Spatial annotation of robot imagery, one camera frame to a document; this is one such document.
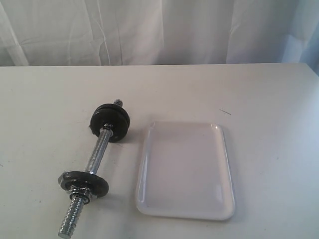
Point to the black weight plate nut end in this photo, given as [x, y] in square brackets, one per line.
[98, 186]

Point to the white rectangular plastic tray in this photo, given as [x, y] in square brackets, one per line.
[184, 172]

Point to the white backdrop curtain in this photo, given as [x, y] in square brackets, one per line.
[153, 32]

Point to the chrome hex collar nut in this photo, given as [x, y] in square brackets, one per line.
[84, 193]

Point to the black weight plate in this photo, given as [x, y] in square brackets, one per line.
[112, 113]

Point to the chrome threaded dumbbell bar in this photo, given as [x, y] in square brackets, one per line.
[77, 204]

